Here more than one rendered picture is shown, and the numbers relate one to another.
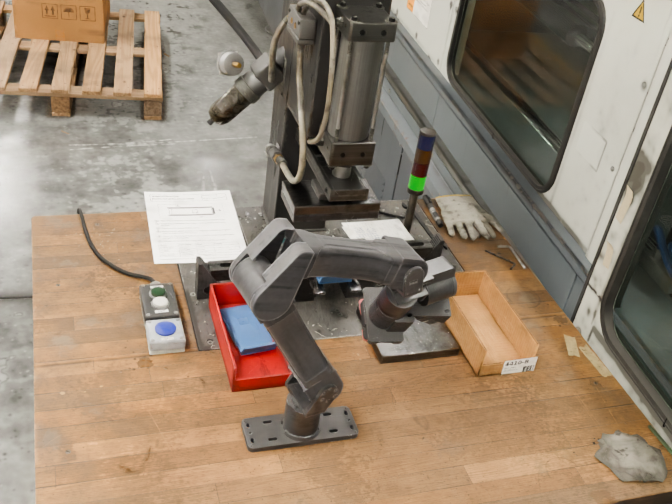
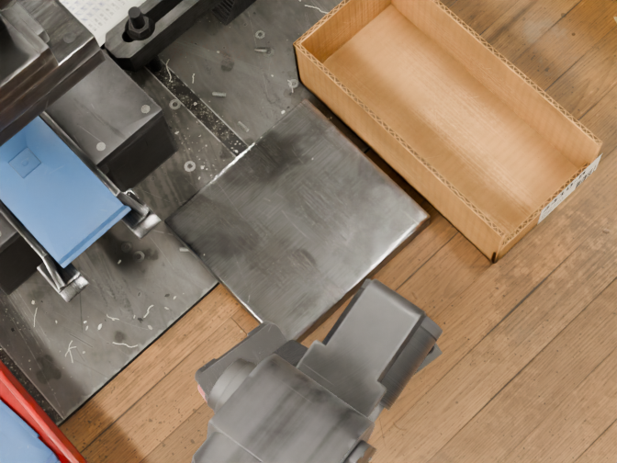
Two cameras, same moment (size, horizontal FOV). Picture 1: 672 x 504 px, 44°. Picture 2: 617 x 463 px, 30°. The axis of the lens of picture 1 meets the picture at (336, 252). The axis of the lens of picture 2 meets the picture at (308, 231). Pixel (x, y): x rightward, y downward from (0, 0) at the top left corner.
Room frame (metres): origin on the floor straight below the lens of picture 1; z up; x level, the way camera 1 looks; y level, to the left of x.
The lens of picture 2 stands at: (0.98, -0.12, 1.85)
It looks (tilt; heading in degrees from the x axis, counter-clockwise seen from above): 70 degrees down; 350
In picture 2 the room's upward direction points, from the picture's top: 11 degrees counter-clockwise
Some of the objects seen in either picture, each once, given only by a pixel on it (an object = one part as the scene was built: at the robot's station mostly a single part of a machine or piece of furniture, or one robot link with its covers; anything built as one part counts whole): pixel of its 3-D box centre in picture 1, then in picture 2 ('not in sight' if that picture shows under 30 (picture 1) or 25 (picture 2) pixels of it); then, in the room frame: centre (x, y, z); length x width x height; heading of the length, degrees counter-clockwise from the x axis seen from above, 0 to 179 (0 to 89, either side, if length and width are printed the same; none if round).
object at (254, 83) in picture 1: (252, 84); not in sight; (1.66, 0.24, 1.25); 0.19 x 0.07 x 0.19; 112
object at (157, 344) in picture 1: (165, 341); not in sight; (1.19, 0.30, 0.90); 0.07 x 0.07 x 0.06; 22
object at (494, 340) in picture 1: (482, 321); (444, 108); (1.38, -0.33, 0.93); 0.25 x 0.13 x 0.08; 22
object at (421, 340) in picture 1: (406, 330); (297, 221); (1.33, -0.17, 0.91); 0.17 x 0.16 x 0.02; 112
